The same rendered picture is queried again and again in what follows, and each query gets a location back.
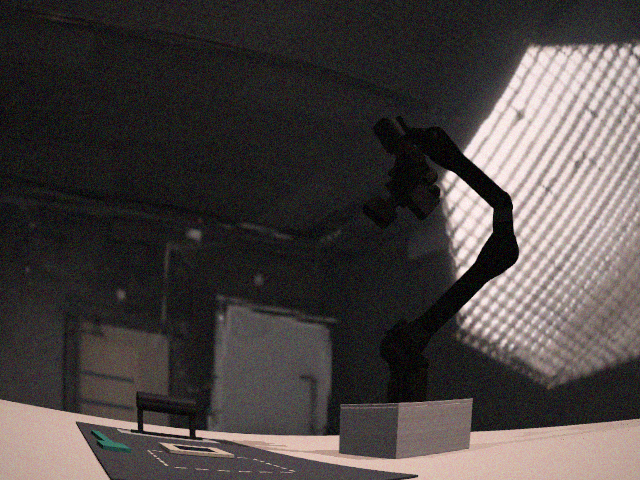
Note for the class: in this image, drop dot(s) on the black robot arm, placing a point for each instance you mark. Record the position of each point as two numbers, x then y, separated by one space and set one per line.
403 345

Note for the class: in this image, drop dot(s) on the beige square tile with black centre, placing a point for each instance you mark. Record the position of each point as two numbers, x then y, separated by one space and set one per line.
195 450

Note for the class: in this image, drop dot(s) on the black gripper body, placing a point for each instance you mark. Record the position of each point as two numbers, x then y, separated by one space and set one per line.
382 212

